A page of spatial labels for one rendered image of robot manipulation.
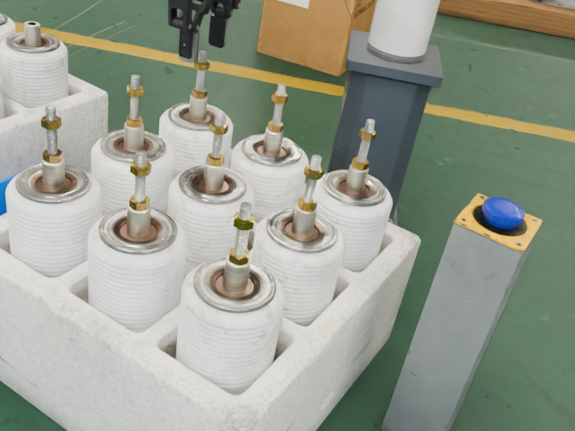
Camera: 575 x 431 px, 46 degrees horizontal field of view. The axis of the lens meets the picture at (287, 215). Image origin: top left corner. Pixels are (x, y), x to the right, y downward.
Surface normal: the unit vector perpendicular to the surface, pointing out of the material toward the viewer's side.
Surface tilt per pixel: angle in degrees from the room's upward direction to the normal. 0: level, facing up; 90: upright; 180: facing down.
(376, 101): 90
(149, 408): 90
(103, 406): 90
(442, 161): 0
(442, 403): 90
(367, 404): 0
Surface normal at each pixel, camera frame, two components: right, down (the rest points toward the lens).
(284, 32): -0.39, 0.45
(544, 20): -0.13, 0.54
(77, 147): 0.82, 0.42
